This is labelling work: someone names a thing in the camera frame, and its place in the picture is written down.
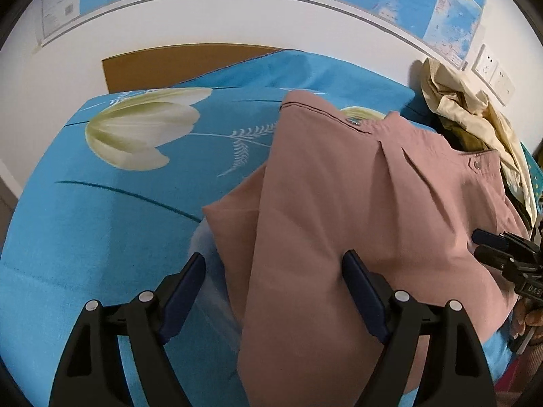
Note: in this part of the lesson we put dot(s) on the person's right hand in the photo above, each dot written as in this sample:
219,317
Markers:
532,318

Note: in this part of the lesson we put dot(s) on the cream garment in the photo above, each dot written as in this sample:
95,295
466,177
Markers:
458,97

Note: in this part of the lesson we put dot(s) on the pink zip jacket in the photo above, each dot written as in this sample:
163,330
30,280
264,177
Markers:
339,186

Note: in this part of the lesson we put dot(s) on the magenta cloth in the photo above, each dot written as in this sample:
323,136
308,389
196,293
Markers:
507,390

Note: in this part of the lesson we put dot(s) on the wooden headboard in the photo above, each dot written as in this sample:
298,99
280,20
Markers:
169,68

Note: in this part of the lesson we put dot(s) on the blue perforated plastic basket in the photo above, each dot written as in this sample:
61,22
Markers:
535,174

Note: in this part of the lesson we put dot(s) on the blue floral bed sheet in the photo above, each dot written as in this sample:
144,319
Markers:
106,220

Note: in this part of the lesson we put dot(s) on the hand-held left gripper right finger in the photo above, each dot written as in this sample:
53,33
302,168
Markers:
362,296

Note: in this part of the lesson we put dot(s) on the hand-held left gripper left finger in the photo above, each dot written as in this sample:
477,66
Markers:
184,294

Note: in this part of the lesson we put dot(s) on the white wall socket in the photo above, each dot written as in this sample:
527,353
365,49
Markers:
505,84
485,62

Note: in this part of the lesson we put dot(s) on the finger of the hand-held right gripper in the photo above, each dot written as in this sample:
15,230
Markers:
490,239

